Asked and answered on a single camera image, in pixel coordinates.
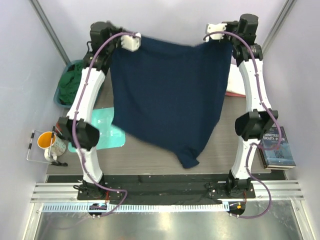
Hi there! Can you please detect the navy blue t shirt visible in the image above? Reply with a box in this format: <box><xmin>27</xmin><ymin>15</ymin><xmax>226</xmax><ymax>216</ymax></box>
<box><xmin>110</xmin><ymin>37</ymin><xmax>233</xmax><ymax>169</ymax></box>

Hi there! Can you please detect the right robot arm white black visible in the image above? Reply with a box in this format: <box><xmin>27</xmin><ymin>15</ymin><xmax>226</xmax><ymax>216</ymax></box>
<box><xmin>224</xmin><ymin>13</ymin><xmax>279</xmax><ymax>198</ymax></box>

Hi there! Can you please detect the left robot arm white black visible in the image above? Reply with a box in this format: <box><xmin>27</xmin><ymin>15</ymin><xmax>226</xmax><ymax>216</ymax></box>
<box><xmin>58</xmin><ymin>21</ymin><xmax>123</xmax><ymax>200</ymax></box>

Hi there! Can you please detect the green t shirt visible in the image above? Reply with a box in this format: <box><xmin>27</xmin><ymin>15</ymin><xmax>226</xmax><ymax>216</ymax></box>
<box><xmin>58</xmin><ymin>60</ymin><xmax>83</xmax><ymax>106</ymax></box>

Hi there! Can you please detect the teal laundry basket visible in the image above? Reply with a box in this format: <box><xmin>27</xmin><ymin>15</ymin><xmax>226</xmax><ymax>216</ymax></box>
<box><xmin>53</xmin><ymin>59</ymin><xmax>84</xmax><ymax>109</ymax></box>

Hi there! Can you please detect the teal cutting board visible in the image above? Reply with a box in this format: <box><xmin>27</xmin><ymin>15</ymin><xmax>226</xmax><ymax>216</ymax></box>
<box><xmin>67</xmin><ymin>107</ymin><xmax>126</xmax><ymax>150</ymax></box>

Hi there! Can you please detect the white mug orange inside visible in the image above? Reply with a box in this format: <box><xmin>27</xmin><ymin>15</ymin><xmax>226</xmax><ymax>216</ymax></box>
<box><xmin>37</xmin><ymin>131</ymin><xmax>67</xmax><ymax>162</ymax></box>

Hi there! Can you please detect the black white marker pen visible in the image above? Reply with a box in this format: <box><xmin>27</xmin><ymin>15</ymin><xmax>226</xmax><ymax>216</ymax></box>
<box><xmin>28</xmin><ymin>132</ymin><xmax>35</xmax><ymax>150</ymax></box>

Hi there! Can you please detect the clear acrylic tray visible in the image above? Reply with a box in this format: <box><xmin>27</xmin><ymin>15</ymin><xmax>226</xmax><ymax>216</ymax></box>
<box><xmin>26</xmin><ymin>129</ymin><xmax>58</xmax><ymax>165</ymax></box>

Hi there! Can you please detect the dark blue book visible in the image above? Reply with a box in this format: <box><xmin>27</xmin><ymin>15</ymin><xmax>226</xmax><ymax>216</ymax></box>
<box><xmin>258</xmin><ymin>126</ymin><xmax>296</xmax><ymax>170</ymax></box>

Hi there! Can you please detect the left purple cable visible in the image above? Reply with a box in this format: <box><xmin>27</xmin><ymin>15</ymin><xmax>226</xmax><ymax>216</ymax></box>
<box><xmin>72</xmin><ymin>31</ymin><xmax>141</xmax><ymax>217</ymax></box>

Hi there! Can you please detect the purple cable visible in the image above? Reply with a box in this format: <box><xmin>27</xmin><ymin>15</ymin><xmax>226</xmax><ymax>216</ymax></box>
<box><xmin>72</xmin><ymin>31</ymin><xmax>141</xmax><ymax>217</ymax></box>
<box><xmin>202</xmin><ymin>31</ymin><xmax>282</xmax><ymax>219</ymax></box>

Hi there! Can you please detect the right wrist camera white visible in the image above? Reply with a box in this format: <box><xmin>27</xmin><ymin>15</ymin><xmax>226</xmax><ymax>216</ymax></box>
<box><xmin>205</xmin><ymin>22</ymin><xmax>227</xmax><ymax>42</ymax></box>

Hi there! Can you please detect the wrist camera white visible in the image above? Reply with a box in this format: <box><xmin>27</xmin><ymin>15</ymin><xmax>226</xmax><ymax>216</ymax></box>
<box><xmin>205</xmin><ymin>22</ymin><xmax>227</xmax><ymax>42</ymax></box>
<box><xmin>120</xmin><ymin>32</ymin><xmax>142</xmax><ymax>52</ymax></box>

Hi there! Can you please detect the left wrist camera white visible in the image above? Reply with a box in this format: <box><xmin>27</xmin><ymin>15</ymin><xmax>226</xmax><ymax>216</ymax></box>
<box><xmin>120</xmin><ymin>32</ymin><xmax>142</xmax><ymax>52</ymax></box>

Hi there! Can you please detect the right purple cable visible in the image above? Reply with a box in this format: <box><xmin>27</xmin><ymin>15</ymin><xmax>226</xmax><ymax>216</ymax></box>
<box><xmin>202</xmin><ymin>31</ymin><xmax>282</xmax><ymax>219</ymax></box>

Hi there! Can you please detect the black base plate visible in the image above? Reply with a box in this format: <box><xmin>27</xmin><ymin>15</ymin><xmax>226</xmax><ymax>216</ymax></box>
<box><xmin>77</xmin><ymin>174</ymin><xmax>256</xmax><ymax>201</ymax></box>

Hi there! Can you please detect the white slotted cable duct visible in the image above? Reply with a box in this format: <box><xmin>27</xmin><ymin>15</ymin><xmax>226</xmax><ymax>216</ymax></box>
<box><xmin>42</xmin><ymin>202</ymin><xmax>230</xmax><ymax>213</ymax></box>

